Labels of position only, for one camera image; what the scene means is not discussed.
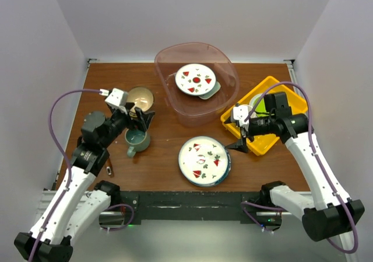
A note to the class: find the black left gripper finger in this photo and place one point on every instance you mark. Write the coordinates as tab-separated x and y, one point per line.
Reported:
143	119
131	124

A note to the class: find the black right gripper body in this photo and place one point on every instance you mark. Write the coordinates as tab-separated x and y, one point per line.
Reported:
260	125

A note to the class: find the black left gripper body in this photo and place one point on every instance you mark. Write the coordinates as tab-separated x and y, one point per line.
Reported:
117	122

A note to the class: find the pale green divided dish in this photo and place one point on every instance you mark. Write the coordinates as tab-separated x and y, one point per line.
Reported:
212	92

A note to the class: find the watermelon pattern plate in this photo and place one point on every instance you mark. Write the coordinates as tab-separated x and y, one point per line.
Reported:
192	159
195	79

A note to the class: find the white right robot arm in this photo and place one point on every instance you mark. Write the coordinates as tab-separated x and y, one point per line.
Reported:
330	211

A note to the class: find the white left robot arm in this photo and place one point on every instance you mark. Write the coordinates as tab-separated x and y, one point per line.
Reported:
53	236

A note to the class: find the clear pink plastic bin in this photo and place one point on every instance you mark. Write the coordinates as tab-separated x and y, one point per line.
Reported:
192	111

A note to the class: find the lime green plate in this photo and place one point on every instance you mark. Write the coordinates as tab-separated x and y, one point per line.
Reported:
261	106

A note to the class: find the blue patterned bottom plate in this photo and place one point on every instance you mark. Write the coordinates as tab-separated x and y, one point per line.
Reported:
218	164

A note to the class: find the teal ceramic mug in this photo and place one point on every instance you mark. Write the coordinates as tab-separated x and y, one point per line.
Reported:
137	141

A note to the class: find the beige ceramic bowl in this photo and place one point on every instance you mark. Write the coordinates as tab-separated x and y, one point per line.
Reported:
142	97

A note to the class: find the light blue white mug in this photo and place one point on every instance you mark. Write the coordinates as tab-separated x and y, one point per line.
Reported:
249	110

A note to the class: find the yellow plastic tray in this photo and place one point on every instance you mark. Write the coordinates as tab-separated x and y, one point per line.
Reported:
263	143

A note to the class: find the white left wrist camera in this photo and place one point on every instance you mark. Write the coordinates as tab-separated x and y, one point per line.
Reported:
115	99

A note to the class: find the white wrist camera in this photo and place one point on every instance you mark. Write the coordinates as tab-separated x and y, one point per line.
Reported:
115	99
238	116

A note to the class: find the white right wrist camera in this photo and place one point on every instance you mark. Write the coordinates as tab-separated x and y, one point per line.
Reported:
238	116

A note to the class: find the spatula with wooden handle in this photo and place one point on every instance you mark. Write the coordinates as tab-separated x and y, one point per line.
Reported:
108	167

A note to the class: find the black mounting base plate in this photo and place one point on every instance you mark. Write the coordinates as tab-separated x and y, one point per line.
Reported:
190	206

